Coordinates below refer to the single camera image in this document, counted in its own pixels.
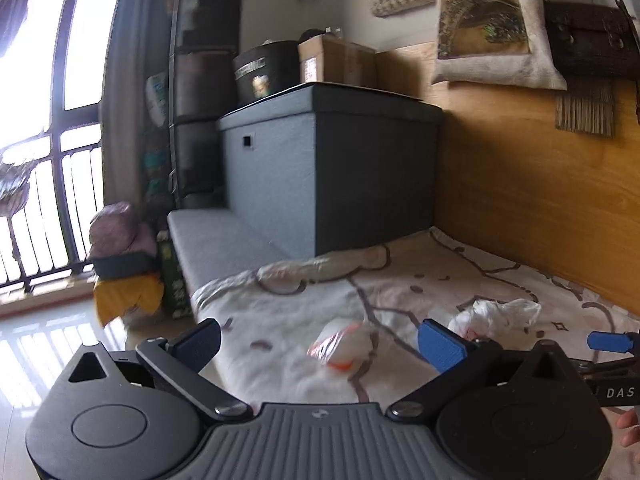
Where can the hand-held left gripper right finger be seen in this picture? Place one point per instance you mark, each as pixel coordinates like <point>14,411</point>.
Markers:
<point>442,346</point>

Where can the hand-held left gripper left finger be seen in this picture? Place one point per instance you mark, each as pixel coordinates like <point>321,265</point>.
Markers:
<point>197,344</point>

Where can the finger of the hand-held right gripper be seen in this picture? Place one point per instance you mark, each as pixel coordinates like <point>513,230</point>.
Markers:
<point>610,342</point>
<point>610,366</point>

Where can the white and orange plastic bag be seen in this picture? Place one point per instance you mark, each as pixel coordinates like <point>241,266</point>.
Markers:
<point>340,347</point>

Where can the person's right hand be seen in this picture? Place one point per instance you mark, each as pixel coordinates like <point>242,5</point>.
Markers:
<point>631,427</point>

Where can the green cardboard box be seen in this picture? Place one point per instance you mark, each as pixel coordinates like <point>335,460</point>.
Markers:
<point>175,280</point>

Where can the printed blanket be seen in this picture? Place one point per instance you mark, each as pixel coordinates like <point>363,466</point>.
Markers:
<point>280,320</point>

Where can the grey mattress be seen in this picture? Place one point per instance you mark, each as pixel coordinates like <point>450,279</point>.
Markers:
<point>215,240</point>

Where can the dark plastic tub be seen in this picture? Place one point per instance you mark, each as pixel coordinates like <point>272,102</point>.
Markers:
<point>125,266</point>

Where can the pink cloth bundle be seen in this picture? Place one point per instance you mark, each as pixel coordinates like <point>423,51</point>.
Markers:
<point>120,232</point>

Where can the black balcony railing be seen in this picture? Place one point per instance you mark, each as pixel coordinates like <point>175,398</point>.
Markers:
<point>50,274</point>

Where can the grey fabric storage box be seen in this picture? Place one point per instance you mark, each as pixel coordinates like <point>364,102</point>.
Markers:
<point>350,170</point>

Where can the hanging bag of packets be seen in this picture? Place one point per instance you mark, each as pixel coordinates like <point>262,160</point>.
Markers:
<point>157,110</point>

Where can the black drawer unit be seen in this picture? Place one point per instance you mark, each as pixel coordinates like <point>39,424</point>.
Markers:
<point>205,85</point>

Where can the window curtain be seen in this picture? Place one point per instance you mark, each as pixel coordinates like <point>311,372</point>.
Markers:
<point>132,85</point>

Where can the black round container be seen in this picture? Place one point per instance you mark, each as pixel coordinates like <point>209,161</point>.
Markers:
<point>265,75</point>

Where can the dark brown leather bag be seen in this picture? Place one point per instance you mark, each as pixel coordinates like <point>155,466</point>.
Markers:
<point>590,42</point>

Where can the brown cardboard box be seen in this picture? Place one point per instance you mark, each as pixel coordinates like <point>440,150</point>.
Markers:
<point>340,62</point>

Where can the patterned cushion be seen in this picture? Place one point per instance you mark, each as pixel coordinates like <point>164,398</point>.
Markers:
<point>490,35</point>

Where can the black window frame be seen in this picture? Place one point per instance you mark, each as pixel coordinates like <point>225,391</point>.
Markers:
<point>80,119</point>

